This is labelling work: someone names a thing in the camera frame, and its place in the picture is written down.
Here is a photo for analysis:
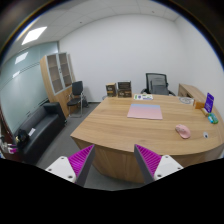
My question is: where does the white paper on sofa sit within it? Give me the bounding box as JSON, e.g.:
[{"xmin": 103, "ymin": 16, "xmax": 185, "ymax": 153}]
[{"xmin": 28, "ymin": 128, "xmax": 36, "ymax": 137}]

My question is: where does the wooden side cabinet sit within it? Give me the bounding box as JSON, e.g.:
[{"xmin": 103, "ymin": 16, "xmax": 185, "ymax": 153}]
[{"xmin": 178, "ymin": 84, "xmax": 206, "ymax": 102}]

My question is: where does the white green leaflet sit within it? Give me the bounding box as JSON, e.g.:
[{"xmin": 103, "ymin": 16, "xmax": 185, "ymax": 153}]
[{"xmin": 134, "ymin": 94, "xmax": 153, "ymax": 100}]

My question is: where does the black visitor chair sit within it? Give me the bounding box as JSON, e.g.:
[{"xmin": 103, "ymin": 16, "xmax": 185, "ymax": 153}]
[{"xmin": 67, "ymin": 81, "xmax": 84, "ymax": 108}]

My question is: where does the wooden glass-door cabinet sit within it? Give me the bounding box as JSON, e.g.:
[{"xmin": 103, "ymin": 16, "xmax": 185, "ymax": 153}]
[{"xmin": 40, "ymin": 53, "xmax": 74, "ymax": 117}]

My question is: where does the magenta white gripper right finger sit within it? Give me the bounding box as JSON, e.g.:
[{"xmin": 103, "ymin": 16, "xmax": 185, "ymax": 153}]
[{"xmin": 134, "ymin": 144, "xmax": 182, "ymax": 184}]

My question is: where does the large dark book box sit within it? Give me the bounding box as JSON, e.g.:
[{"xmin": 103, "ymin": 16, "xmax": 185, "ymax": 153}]
[{"xmin": 118, "ymin": 81, "xmax": 132, "ymax": 98}]

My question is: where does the round white coaster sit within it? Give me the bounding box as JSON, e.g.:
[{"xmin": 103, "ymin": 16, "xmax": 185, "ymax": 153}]
[{"xmin": 179, "ymin": 97, "xmax": 194, "ymax": 105}]

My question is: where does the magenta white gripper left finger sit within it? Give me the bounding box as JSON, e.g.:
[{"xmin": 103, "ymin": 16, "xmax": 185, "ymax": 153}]
[{"xmin": 46, "ymin": 145, "xmax": 95, "ymax": 187}]

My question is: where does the small wooden box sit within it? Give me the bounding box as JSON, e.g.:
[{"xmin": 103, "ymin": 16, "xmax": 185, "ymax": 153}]
[{"xmin": 193, "ymin": 101, "xmax": 205, "ymax": 109}]

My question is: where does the pink blue mouse pad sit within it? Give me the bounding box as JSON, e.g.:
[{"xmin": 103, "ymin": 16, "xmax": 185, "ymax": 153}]
[{"xmin": 127, "ymin": 104, "xmax": 163, "ymax": 120}]

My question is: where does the wooden office desk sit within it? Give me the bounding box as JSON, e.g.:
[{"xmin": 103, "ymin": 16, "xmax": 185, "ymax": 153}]
[{"xmin": 71, "ymin": 95, "xmax": 224, "ymax": 183}]

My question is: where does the small white round object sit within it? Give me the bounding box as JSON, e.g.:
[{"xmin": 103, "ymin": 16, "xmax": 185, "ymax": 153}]
[{"xmin": 203, "ymin": 132, "xmax": 209, "ymax": 138}]

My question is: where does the pink computer mouse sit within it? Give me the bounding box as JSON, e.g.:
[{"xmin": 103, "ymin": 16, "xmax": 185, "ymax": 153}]
[{"xmin": 175, "ymin": 124, "xmax": 191, "ymax": 139}]

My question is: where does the black mesh office chair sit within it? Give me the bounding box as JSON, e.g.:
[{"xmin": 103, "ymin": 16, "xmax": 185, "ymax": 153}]
[{"xmin": 141, "ymin": 73, "xmax": 174, "ymax": 95}]

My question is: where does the small brown book box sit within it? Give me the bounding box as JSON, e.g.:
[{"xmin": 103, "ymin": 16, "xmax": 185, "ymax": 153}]
[{"xmin": 106, "ymin": 83, "xmax": 117, "ymax": 97}]

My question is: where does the black leather sofa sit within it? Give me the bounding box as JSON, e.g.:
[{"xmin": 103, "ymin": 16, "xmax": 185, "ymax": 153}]
[{"xmin": 14, "ymin": 102, "xmax": 66, "ymax": 165}]

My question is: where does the green teal small pack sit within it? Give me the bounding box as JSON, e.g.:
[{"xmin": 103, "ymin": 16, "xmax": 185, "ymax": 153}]
[{"xmin": 208, "ymin": 113, "xmax": 218, "ymax": 124}]

